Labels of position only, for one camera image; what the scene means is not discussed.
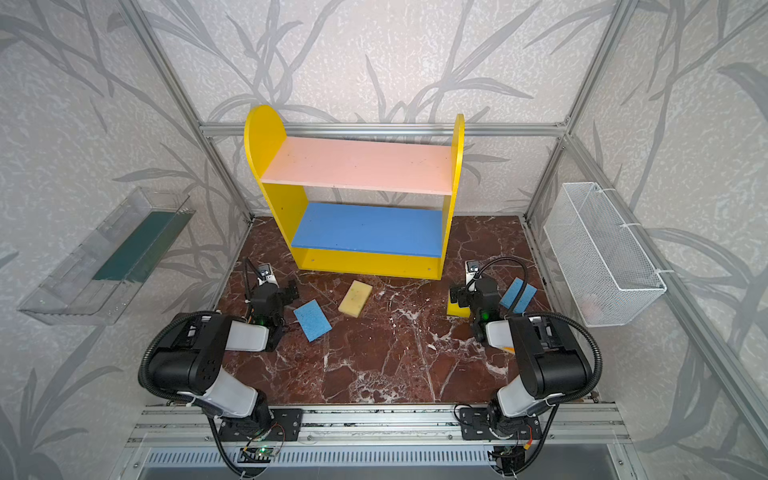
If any white wire mesh basket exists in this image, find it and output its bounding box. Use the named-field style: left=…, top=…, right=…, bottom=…
left=544, top=182, right=667, bottom=327

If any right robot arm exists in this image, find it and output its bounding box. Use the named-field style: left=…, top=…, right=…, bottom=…
left=447, top=276, right=603, bottom=447

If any right controller board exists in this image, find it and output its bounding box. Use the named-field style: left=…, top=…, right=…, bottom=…
left=488, top=446, right=528, bottom=477

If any blue sponge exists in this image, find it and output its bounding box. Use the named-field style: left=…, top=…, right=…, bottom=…
left=294, top=300, right=332, bottom=342
left=500, top=278, right=537, bottom=314

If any yellow shelf unit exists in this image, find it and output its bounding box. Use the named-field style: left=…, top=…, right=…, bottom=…
left=244, top=105, right=466, bottom=280

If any controller board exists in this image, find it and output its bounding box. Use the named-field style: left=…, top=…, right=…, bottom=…
left=488, top=446, right=528, bottom=477
left=237, top=445, right=282, bottom=465

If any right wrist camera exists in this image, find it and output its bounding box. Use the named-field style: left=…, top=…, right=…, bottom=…
left=465, top=260, right=481, bottom=283

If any left controller board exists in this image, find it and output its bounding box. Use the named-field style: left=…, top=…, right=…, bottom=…
left=237, top=445, right=282, bottom=465

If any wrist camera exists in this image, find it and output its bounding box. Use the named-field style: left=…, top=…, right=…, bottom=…
left=256, top=263, right=278, bottom=286
left=465, top=260, right=481, bottom=283

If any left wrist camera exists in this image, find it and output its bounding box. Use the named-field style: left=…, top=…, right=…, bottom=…
left=256, top=263, right=278, bottom=286

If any yellow orange sponge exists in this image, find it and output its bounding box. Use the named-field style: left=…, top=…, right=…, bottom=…
left=339, top=280, right=373, bottom=318

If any clear plastic wall bin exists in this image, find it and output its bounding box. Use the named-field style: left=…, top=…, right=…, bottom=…
left=19, top=187, right=196, bottom=326

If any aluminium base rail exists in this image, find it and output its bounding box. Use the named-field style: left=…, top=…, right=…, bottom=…
left=112, top=403, right=646, bottom=479

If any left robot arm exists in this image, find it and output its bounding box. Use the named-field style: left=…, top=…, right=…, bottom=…
left=138, top=280, right=299, bottom=440

